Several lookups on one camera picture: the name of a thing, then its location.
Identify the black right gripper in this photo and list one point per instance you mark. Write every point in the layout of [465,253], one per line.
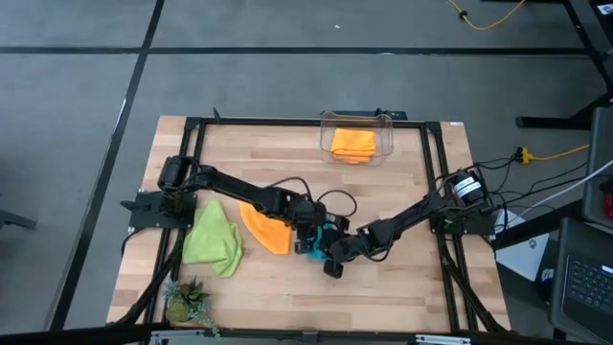
[359,244]

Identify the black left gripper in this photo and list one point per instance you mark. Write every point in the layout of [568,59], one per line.
[304,215]

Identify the silver metal bracket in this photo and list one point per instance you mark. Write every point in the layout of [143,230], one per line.
[443,340]
[177,338]

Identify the black furniture leg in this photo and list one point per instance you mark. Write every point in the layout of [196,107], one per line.
[14,219]

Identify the clear plastic bin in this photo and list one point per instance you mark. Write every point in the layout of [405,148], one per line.
[383,144]

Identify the black desk frame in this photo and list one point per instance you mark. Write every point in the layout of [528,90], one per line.
[551,122]

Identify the red object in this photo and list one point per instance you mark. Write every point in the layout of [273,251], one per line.
[609,206]

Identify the black aluminium table frame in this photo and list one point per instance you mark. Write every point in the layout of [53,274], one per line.
[311,121]

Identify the small artificial succulent plant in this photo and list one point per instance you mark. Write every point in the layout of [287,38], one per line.
[178,311]

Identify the orange microfiber towel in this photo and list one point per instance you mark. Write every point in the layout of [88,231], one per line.
[353,144]
[268,232]

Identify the teal microfiber towel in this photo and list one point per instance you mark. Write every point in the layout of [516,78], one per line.
[320,246]

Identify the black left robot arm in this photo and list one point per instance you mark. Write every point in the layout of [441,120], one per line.
[234,184]

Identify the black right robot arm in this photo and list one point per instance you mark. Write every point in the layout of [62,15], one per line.
[416,213]

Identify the grey computer monitor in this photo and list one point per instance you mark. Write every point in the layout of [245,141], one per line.
[598,167]

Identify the green microfiber towel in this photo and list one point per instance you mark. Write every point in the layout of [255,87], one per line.
[211,239]

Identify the white cardboard box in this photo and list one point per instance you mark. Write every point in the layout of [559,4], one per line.
[522,259]

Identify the grey laptop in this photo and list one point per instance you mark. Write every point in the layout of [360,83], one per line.
[589,287]

